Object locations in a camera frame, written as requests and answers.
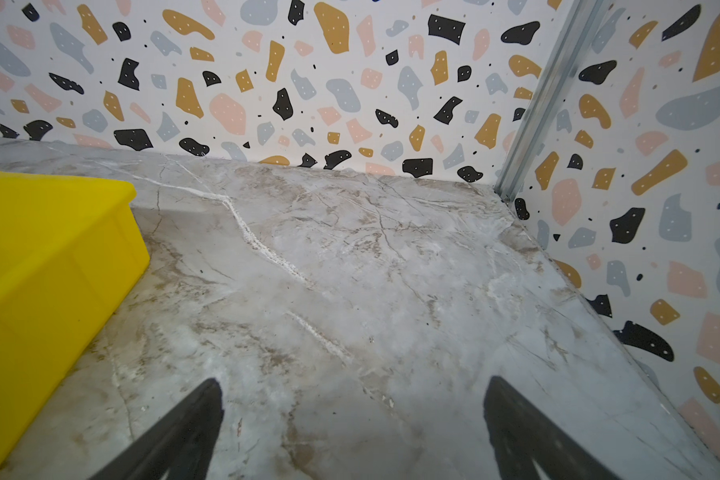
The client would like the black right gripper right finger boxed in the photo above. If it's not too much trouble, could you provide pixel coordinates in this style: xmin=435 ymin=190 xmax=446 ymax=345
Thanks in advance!
xmin=483 ymin=376 xmax=617 ymax=479

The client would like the yellow plastic bin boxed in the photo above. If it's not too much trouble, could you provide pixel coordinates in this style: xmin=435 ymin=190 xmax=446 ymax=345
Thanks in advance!
xmin=0 ymin=172 xmax=149 ymax=464

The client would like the right aluminium corner post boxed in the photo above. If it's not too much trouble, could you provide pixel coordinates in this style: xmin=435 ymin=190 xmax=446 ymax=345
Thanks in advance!
xmin=494 ymin=0 xmax=606 ymax=203

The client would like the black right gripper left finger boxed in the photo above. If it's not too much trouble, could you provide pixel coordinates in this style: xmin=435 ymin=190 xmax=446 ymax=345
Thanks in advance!
xmin=92 ymin=378 xmax=224 ymax=480

